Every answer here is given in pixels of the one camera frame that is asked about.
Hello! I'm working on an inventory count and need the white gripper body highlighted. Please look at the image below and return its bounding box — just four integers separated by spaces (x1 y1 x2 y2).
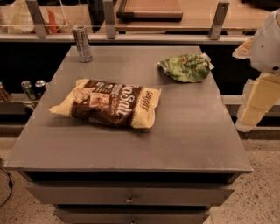
235 73 280 132

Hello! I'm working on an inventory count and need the brown chip bag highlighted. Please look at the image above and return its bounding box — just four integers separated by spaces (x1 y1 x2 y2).
50 79 161 129

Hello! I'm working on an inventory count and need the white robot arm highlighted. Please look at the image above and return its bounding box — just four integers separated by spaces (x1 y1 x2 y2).
232 9 280 132

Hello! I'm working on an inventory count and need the green chip bag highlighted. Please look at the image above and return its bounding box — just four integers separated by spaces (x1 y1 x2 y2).
157 53 214 83

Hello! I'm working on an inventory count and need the white orange bag behind glass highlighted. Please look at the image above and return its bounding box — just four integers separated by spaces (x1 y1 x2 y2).
0 0 68 34

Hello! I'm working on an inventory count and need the silver can on table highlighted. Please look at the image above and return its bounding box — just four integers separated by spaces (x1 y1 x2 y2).
72 24 93 62

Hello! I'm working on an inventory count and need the dark can on shelf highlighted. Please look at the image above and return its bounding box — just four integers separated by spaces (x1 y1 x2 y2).
35 80 46 98

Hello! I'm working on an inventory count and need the upper drawer with knob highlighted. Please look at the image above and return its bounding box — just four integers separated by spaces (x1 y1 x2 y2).
26 183 234 207

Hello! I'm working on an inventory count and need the drawer with knob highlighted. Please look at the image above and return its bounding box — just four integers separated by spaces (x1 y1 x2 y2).
26 183 234 207
54 208 209 224

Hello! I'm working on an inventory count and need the lower drawer with knob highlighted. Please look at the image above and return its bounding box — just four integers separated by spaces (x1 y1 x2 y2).
54 208 209 224

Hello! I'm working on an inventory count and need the silver can on shelf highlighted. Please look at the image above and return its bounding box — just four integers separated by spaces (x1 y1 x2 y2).
21 80 36 101

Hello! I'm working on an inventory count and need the low side shelf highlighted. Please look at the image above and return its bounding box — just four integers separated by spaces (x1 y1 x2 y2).
0 94 39 125

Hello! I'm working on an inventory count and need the brown can at left edge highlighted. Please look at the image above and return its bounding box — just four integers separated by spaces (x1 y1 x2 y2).
0 82 12 102

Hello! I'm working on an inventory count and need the right metal bracket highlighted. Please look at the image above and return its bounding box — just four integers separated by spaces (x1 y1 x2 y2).
208 0 230 40

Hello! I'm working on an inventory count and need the metal bracket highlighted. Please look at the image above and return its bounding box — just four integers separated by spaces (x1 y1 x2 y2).
208 0 230 40
25 0 48 39
103 0 116 39

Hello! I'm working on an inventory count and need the wooden tray with dark frame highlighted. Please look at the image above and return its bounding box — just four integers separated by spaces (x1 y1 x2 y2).
116 0 183 21

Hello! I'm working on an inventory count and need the middle metal bracket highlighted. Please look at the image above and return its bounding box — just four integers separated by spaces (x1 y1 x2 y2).
103 0 116 39

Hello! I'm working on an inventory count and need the left metal bracket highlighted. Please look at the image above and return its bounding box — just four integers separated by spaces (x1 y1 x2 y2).
25 0 48 39

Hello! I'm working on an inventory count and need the black cable on floor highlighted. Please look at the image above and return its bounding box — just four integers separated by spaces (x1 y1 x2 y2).
0 166 14 208

